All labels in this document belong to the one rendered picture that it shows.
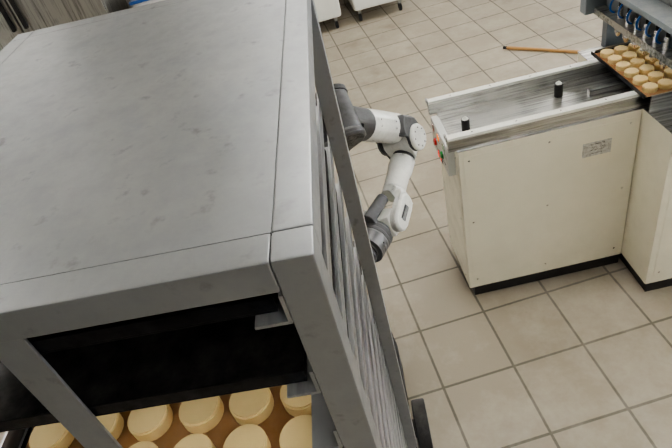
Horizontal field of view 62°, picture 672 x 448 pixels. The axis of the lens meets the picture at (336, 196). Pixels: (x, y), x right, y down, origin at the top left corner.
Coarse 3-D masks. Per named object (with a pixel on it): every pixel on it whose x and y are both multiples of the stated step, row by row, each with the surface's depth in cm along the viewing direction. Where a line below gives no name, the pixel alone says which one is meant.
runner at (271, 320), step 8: (280, 296) 38; (280, 304) 41; (272, 312) 41; (280, 312) 41; (288, 312) 39; (256, 320) 41; (264, 320) 40; (272, 320) 40; (280, 320) 40; (288, 320) 40; (256, 328) 40; (264, 328) 40
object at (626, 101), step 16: (624, 96) 202; (640, 96) 202; (544, 112) 204; (560, 112) 202; (576, 112) 203; (592, 112) 204; (608, 112) 205; (480, 128) 205; (496, 128) 203; (512, 128) 204; (528, 128) 205; (544, 128) 206; (448, 144) 205; (464, 144) 206; (480, 144) 207
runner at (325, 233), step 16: (320, 112) 96; (320, 128) 91; (320, 144) 86; (320, 160) 83; (320, 176) 80; (320, 192) 81; (320, 208) 78; (320, 400) 55; (320, 416) 54; (320, 432) 52; (336, 432) 49
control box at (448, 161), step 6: (432, 120) 227; (438, 120) 226; (438, 126) 223; (432, 132) 233; (438, 132) 220; (444, 132) 219; (438, 144) 225; (444, 144) 213; (438, 150) 228; (444, 150) 214; (444, 156) 218; (450, 156) 213; (444, 162) 221; (450, 162) 215; (450, 168) 217; (450, 174) 218
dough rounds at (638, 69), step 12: (624, 48) 223; (636, 48) 223; (612, 60) 219; (624, 60) 220; (636, 60) 215; (648, 60) 214; (624, 72) 211; (636, 72) 208; (648, 72) 208; (660, 72) 205; (636, 84) 205; (648, 84) 201; (660, 84) 199; (648, 96) 198
